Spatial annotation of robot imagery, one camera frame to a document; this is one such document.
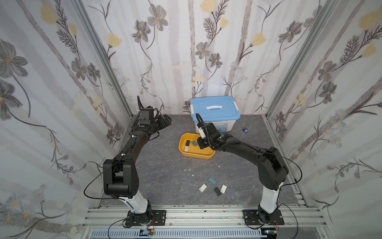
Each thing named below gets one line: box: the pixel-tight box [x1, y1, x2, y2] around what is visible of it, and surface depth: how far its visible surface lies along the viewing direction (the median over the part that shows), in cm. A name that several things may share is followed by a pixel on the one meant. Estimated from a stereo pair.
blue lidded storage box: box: [190, 95, 241, 134], surface depth 104 cm
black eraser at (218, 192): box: [213, 187, 222, 197], surface depth 85 cm
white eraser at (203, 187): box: [198, 183, 208, 193], surface depth 86 cm
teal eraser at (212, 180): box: [207, 176, 217, 185], surface depth 88 cm
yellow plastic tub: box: [178, 132, 216, 160], surface depth 101 cm
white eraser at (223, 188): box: [219, 184, 228, 194], surface depth 85 cm
